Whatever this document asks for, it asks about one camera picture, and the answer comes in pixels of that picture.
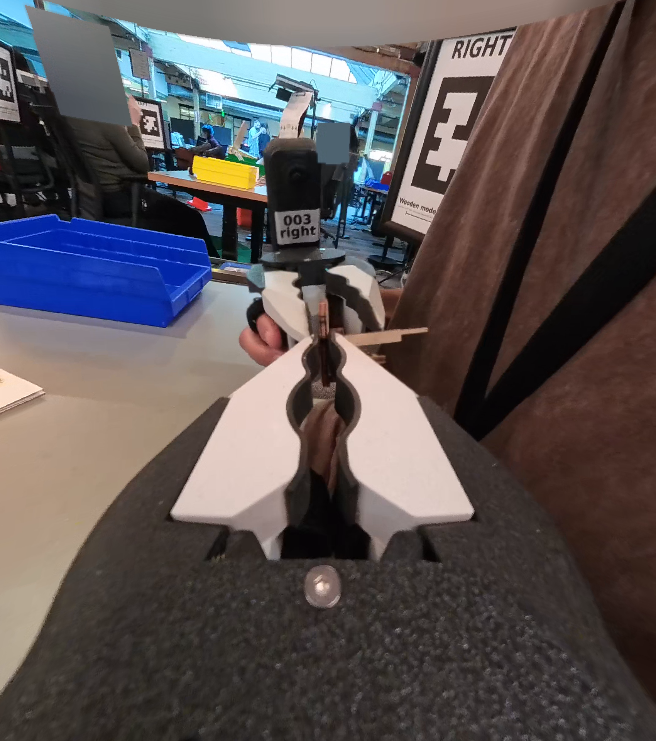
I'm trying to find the brown corduroy pants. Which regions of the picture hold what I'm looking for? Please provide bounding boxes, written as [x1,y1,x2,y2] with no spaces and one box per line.
[301,401,347,490]

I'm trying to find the marker sign board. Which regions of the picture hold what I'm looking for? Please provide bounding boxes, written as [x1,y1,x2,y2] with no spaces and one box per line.
[0,32,22,124]
[131,97,167,150]
[369,28,519,268]

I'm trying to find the wooden model piece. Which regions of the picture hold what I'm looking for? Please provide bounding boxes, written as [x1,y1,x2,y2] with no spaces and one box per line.
[313,300,428,387]

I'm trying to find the yellow plastic bin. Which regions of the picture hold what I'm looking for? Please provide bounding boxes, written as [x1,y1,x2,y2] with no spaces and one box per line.
[191,155,259,190]

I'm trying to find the person's right hand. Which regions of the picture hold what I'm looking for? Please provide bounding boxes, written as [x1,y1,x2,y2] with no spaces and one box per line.
[239,315,289,367]

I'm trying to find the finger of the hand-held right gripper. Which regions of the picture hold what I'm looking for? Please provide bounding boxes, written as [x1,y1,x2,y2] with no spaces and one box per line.
[327,263,387,338]
[261,271,313,349]

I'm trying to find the black lanyard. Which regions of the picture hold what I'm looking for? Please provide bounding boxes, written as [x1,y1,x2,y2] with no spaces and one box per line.
[454,0,656,441]

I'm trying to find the brown wooden table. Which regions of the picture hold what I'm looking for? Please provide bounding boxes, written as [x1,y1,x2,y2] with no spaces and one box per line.
[149,169,268,261]

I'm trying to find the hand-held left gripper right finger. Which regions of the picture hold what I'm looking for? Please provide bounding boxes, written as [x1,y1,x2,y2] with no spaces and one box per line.
[331,335,475,560]

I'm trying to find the person in brown shirt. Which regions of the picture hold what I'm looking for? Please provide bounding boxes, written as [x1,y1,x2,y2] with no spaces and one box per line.
[389,0,656,741]

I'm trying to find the blue plastic bin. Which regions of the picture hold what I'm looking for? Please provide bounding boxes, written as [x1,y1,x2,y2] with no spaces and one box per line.
[0,214,213,329]

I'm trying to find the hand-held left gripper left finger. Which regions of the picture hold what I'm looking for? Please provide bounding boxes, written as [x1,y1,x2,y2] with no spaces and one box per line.
[171,337,323,560]

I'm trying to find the pale slanted board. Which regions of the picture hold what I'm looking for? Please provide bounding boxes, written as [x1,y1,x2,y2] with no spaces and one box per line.
[279,93,313,140]

